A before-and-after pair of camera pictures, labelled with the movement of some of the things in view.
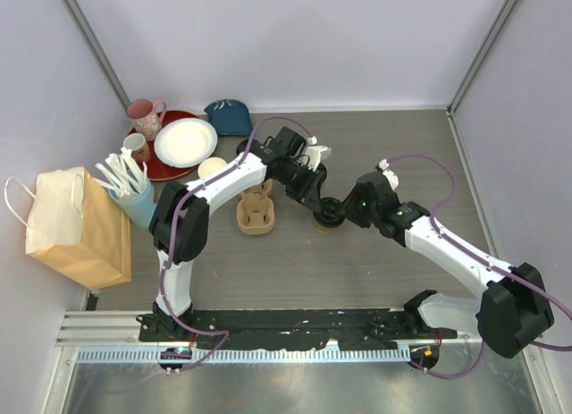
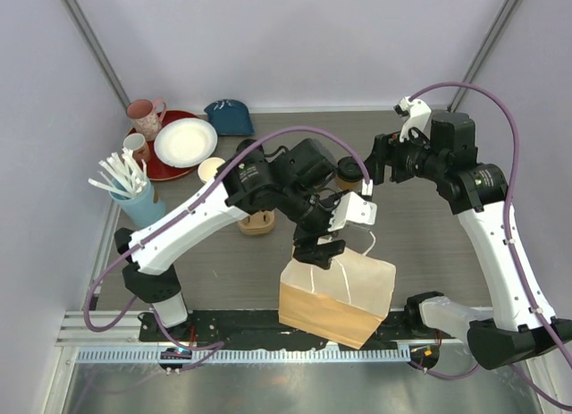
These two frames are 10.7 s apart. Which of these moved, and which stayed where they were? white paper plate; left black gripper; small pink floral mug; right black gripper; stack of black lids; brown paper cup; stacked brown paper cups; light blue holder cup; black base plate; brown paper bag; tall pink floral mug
Moved: left black gripper; right black gripper; brown paper bag; brown paper cup
Stayed: stack of black lids; tall pink floral mug; white paper plate; stacked brown paper cups; black base plate; light blue holder cup; small pink floral mug
